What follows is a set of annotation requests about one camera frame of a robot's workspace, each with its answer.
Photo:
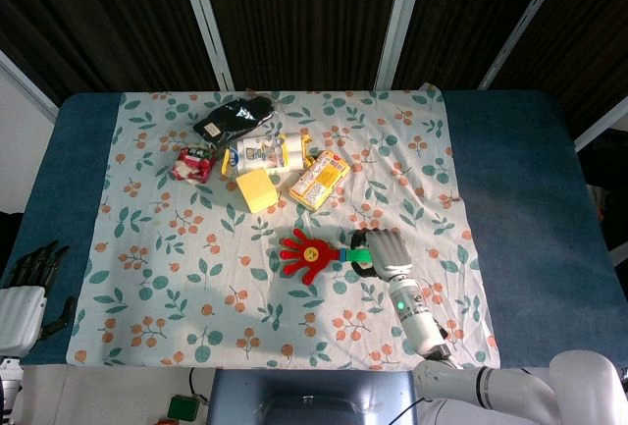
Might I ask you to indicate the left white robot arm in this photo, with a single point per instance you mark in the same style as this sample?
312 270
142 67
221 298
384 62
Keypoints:
9 381

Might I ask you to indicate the floral leaf berry tablecloth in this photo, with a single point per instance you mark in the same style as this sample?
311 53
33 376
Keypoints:
221 297

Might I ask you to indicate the grey robot chest base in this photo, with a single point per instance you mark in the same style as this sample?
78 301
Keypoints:
314 395

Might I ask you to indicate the white metal frame post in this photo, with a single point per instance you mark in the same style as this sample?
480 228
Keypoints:
601 123
203 17
29 91
400 17
525 22

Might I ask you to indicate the red white snack packet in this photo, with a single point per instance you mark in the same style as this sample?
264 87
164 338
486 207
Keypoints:
192 165

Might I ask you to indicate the yellow printed cardboard box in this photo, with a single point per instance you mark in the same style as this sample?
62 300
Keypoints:
320 178

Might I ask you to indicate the blue felt table cover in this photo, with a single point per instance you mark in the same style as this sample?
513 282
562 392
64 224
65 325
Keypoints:
520 175

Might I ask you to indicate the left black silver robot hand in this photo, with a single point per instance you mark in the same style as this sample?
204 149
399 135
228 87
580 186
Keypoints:
17 312

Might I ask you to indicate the white rolls yellow pack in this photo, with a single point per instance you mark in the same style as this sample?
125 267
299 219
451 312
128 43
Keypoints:
260 152

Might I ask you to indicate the green box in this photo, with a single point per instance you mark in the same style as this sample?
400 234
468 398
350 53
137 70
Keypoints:
182 408

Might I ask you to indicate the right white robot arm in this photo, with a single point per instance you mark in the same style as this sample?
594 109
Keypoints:
417 319

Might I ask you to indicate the black sock package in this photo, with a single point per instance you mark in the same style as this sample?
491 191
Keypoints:
235 116

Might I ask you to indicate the yellow sponge block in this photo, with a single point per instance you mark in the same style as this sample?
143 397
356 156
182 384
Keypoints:
256 190

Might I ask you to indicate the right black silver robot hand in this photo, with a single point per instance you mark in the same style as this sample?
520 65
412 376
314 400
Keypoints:
390 253

